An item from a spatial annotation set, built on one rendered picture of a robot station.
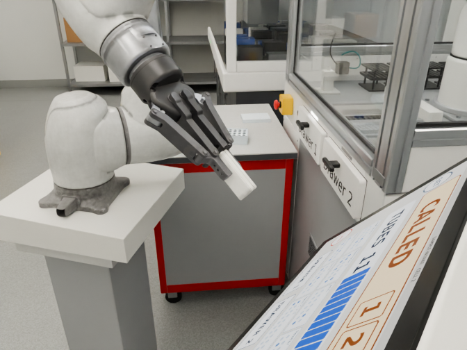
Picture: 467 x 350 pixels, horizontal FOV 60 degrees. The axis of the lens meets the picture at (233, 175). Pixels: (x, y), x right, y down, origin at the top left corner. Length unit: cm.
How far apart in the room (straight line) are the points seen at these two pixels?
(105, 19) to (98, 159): 48
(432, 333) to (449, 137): 71
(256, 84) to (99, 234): 140
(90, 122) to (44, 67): 488
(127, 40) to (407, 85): 52
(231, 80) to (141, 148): 117
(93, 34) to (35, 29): 518
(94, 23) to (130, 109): 45
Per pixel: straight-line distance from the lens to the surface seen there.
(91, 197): 109
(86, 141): 102
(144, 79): 60
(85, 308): 129
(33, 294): 222
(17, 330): 207
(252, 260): 181
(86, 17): 65
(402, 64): 87
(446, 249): 35
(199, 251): 176
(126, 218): 104
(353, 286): 41
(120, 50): 61
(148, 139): 105
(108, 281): 117
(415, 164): 94
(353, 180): 105
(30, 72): 595
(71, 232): 104
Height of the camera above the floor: 138
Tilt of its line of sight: 27 degrees down
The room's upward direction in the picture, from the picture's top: straight up
